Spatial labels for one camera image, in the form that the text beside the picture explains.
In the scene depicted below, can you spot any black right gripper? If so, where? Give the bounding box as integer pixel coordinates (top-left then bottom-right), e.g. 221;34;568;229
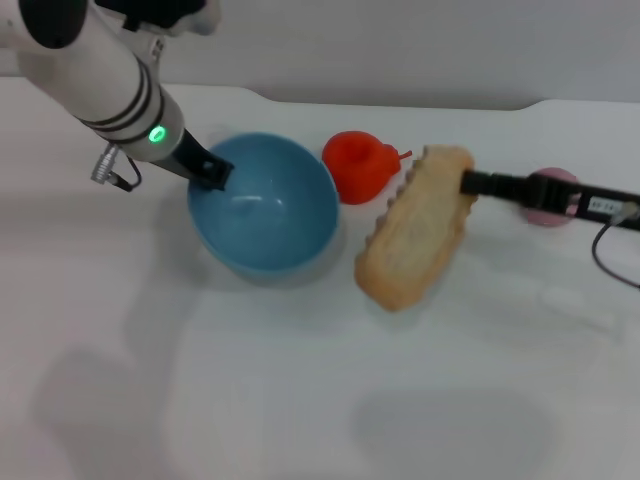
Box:
458;168;640;229

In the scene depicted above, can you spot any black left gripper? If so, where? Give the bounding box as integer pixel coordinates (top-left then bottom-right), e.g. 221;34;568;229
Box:
167;128;235;192

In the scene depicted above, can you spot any blue bowl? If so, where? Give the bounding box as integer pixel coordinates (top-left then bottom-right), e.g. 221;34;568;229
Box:
187;131;341;277

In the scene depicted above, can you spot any tan ridged shrimp toy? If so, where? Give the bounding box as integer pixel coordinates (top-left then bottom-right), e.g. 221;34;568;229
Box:
354;144;479;314

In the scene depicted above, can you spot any pink peach toy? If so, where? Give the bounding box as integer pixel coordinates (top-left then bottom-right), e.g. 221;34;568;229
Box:
519;167;581;230

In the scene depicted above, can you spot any red pear toy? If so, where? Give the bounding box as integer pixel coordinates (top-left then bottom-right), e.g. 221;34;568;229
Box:
322;130;415;206

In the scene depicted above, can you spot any left arm connector cable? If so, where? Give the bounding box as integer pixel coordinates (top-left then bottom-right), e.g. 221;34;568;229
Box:
89;142;144;192

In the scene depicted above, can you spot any arm connector cable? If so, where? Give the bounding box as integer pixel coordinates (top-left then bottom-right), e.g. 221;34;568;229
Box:
591;202;640;290
89;142;144;192

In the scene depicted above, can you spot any right arm connector cable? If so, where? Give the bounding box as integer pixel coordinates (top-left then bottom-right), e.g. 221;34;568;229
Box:
591;202;640;290

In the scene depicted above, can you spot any left wrist camera housing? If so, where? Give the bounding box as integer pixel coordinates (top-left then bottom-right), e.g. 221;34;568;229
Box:
94;0;222;36

